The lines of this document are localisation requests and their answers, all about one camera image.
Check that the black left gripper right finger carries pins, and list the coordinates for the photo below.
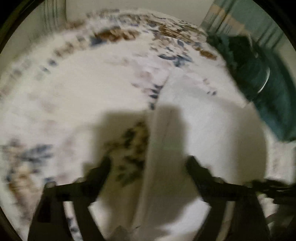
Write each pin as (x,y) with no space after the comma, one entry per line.
(247,222)

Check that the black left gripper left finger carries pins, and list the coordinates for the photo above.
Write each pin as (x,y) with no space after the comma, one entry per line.
(49,221)

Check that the white knit sweater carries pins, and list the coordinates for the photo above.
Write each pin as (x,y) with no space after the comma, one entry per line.
(228,139)

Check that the floral bed sheet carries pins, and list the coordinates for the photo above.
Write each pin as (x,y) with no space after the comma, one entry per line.
(87,91)

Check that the dark green blanket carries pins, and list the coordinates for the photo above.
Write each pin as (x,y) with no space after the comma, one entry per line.
(264,80)

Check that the right green curtain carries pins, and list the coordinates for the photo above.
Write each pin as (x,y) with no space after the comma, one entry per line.
(244,18)

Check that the green curtain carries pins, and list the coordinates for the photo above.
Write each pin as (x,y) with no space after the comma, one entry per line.
(244,18)
(53,13)

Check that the left green curtain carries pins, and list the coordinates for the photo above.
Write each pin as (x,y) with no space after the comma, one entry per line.
(53,13)

